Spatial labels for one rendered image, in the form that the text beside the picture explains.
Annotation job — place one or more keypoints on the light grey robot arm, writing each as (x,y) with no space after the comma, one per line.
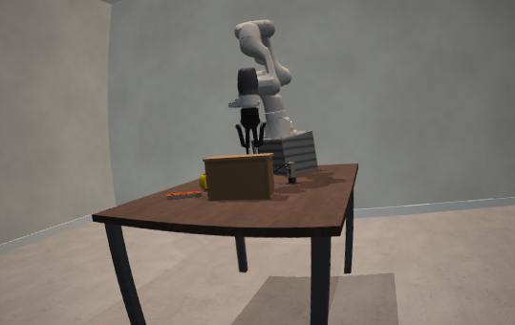
(266,85)

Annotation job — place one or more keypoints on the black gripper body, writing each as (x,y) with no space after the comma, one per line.
(251,114)

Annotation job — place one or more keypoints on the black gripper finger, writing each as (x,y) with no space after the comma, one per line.
(261,136)
(247,144)

